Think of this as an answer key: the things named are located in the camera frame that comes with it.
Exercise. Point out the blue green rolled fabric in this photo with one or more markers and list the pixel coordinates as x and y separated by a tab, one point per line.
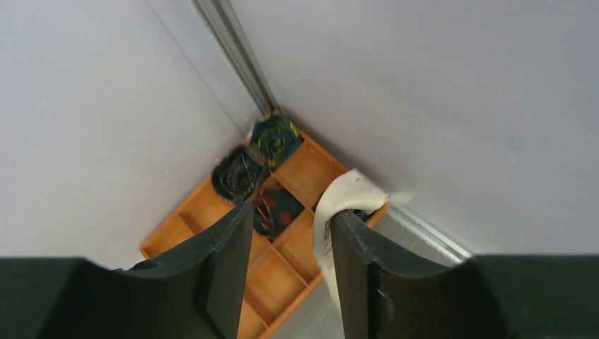
276	137

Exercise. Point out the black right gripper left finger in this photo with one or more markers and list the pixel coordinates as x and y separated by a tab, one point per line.
195	289

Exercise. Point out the dark rolled fabric top left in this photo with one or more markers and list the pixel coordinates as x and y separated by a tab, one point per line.
240	173

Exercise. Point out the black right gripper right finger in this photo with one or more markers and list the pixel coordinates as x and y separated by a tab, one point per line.
384	289

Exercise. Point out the orange compartment tray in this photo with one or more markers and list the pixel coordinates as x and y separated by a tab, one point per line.
283	273

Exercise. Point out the dark rolled fabric middle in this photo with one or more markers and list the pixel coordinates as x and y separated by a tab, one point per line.
274	211

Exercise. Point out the cream ribbon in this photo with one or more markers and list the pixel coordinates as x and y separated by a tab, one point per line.
350	191

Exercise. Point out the dark rolled fabric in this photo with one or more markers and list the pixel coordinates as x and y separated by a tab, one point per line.
274	211
240	173

